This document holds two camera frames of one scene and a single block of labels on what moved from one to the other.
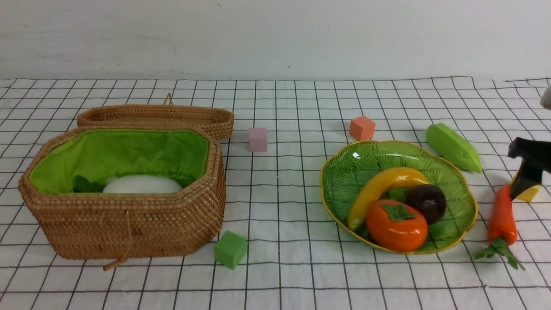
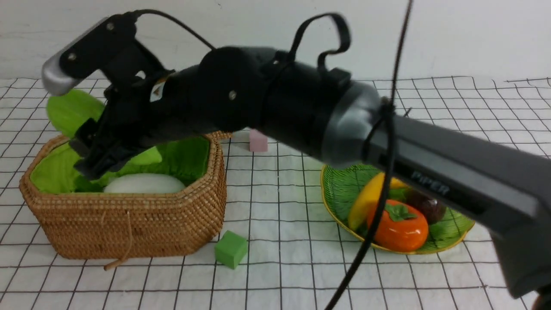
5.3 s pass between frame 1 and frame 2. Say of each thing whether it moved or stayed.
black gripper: moved
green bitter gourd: moved
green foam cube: stayed
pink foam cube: stayed
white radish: stayed
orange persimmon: stayed
